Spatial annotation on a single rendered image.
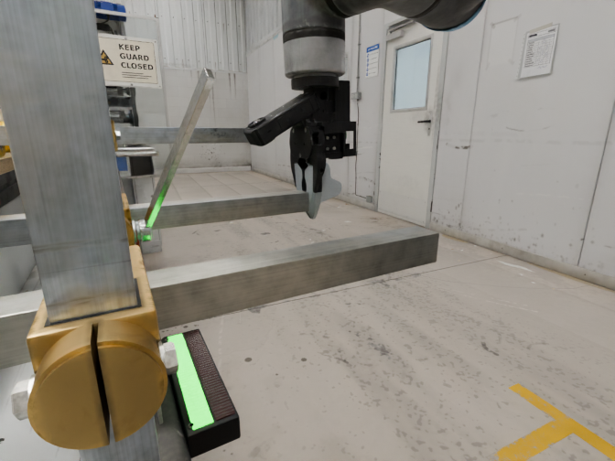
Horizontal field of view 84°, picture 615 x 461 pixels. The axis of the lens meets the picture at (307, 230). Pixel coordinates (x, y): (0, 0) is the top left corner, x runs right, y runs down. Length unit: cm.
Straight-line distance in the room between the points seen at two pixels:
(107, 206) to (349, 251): 18
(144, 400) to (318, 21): 47
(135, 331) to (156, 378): 2
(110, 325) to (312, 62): 42
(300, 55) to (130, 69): 252
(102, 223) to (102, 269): 2
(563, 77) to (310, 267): 285
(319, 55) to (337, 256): 32
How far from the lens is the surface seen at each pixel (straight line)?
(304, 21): 53
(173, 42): 948
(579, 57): 301
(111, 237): 18
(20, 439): 55
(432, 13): 56
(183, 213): 48
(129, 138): 71
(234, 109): 947
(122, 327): 18
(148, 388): 18
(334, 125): 53
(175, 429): 36
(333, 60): 53
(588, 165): 289
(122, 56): 300
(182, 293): 24
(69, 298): 19
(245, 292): 25
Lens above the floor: 95
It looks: 16 degrees down
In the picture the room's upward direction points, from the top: straight up
